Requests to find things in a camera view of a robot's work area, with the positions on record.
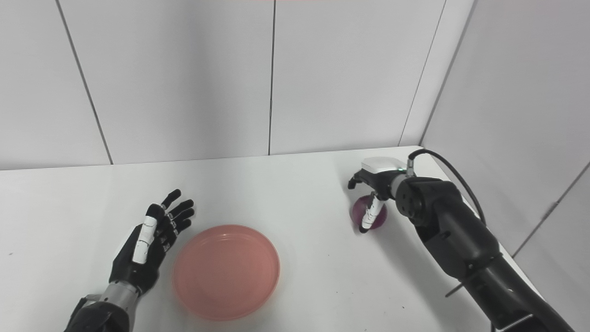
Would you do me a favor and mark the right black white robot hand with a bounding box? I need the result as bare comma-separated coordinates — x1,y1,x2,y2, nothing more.
347,156,409,234

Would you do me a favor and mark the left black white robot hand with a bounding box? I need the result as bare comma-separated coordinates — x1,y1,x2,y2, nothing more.
108,189,195,296

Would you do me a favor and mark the red onion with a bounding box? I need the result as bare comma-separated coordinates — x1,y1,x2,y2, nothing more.
351,194,388,231

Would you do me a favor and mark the pink round plate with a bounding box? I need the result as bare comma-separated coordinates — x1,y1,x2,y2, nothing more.
172,224,281,322

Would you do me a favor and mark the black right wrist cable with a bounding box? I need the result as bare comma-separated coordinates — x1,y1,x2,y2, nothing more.
405,148,488,227

